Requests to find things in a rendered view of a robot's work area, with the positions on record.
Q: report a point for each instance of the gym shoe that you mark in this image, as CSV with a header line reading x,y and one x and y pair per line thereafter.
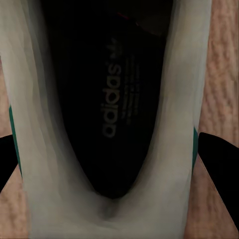
x,y
105,99

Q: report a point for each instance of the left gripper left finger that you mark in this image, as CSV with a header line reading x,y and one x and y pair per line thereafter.
x,y
8,159

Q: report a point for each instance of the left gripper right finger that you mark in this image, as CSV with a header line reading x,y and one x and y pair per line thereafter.
x,y
221,160

